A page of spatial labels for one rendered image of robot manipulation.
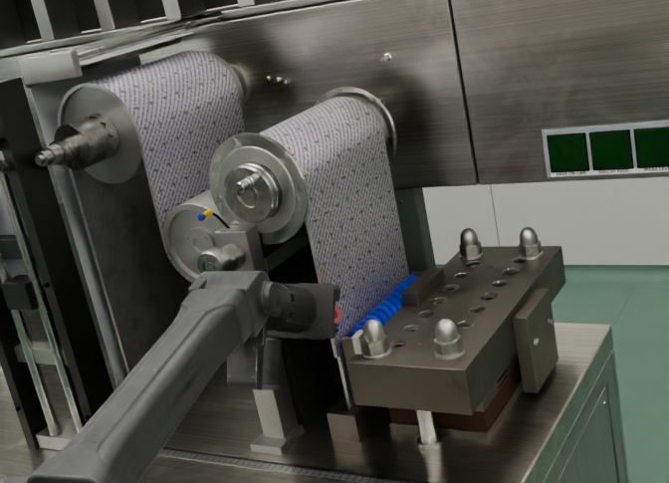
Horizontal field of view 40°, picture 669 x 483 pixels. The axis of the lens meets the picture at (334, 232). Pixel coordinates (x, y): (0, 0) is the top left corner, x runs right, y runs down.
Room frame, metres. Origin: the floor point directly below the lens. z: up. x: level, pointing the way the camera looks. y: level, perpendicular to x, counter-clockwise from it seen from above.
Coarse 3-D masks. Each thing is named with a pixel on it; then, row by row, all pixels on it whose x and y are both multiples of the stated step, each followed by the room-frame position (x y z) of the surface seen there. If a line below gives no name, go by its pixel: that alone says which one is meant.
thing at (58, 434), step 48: (0, 96) 1.19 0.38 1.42; (0, 144) 1.18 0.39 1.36; (0, 192) 1.25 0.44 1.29; (48, 192) 1.21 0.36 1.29; (0, 240) 1.24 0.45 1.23; (48, 240) 1.19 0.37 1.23; (0, 288) 1.28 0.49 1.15; (48, 288) 1.18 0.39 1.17; (0, 336) 1.26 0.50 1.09; (48, 336) 1.21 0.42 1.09; (96, 336) 1.22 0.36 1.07; (96, 384) 1.20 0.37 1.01; (48, 432) 1.26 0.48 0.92
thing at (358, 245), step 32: (384, 192) 1.29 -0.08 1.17; (320, 224) 1.13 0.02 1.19; (352, 224) 1.20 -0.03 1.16; (384, 224) 1.27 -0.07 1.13; (320, 256) 1.12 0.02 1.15; (352, 256) 1.19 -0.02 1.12; (384, 256) 1.26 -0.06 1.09; (352, 288) 1.17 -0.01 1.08; (384, 288) 1.24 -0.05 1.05; (352, 320) 1.16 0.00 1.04
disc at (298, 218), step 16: (224, 144) 1.16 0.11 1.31; (240, 144) 1.15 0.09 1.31; (256, 144) 1.13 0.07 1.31; (272, 144) 1.12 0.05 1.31; (288, 160) 1.11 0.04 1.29; (304, 176) 1.10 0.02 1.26; (304, 192) 1.10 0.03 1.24; (224, 208) 1.17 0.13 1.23; (304, 208) 1.10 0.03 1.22; (240, 224) 1.16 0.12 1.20; (288, 224) 1.12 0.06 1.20; (272, 240) 1.14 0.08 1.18
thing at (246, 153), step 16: (224, 160) 1.16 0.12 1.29; (240, 160) 1.15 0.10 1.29; (256, 160) 1.13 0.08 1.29; (272, 160) 1.12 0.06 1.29; (224, 176) 1.16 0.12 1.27; (288, 176) 1.11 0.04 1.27; (288, 192) 1.11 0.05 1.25; (288, 208) 1.12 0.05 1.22; (256, 224) 1.14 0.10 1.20; (272, 224) 1.13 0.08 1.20
